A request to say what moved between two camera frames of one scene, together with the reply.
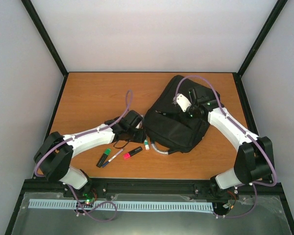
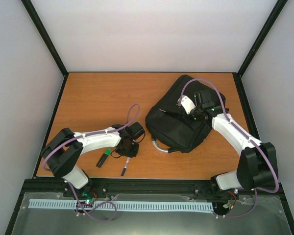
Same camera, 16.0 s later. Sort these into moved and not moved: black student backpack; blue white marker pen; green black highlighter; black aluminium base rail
Moved: blue white marker pen; black student backpack
Not moved: black aluminium base rail; green black highlighter
